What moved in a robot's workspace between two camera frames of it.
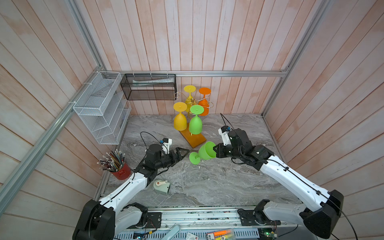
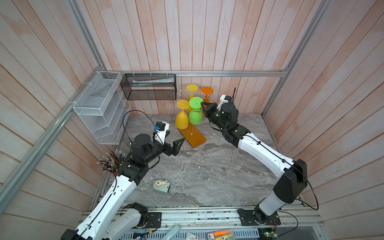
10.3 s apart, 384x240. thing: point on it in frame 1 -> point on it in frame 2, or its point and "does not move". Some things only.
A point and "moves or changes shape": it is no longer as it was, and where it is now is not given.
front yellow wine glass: [180, 120] does not move
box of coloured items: [226, 234] does not move
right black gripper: [220, 152] -> [209, 112]
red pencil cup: [114, 162] does not move
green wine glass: [195, 125] moves or changes shape
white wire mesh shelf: [104, 107] does not move
